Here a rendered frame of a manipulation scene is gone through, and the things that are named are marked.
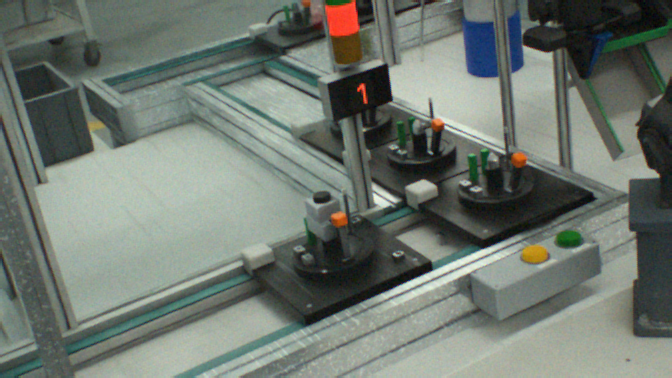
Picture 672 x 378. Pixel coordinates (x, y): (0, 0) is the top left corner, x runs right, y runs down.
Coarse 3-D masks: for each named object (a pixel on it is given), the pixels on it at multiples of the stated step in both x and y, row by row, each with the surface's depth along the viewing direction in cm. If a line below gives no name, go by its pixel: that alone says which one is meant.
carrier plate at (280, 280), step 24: (360, 216) 180; (384, 240) 170; (288, 264) 168; (384, 264) 163; (408, 264) 161; (288, 288) 160; (312, 288) 159; (336, 288) 158; (360, 288) 157; (384, 288) 158; (312, 312) 153; (336, 312) 155
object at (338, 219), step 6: (336, 216) 158; (342, 216) 157; (330, 222) 160; (336, 222) 157; (342, 222) 158; (336, 228) 159; (342, 228) 158; (342, 234) 159; (342, 240) 159; (348, 240) 160; (342, 246) 159; (348, 246) 160; (342, 252) 160; (348, 252) 160
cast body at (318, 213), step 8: (320, 192) 162; (328, 192) 162; (304, 200) 163; (312, 200) 162; (320, 200) 160; (328, 200) 161; (336, 200) 161; (312, 208) 161; (320, 208) 160; (328, 208) 161; (336, 208) 161; (312, 216) 162; (320, 216) 160; (328, 216) 161; (312, 224) 163; (320, 224) 161; (328, 224) 160; (320, 232) 161; (328, 232) 161; (336, 232) 161; (328, 240) 161
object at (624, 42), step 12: (636, 0) 181; (648, 12) 178; (612, 24) 178; (624, 24) 178; (636, 24) 178; (648, 24) 178; (660, 24) 176; (624, 36) 176; (636, 36) 173; (648, 36) 174; (660, 36) 175; (612, 48) 172; (624, 48) 174
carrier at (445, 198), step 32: (480, 160) 181; (416, 192) 181; (448, 192) 183; (480, 192) 174; (512, 192) 173; (544, 192) 177; (576, 192) 175; (448, 224) 173; (480, 224) 170; (512, 224) 168
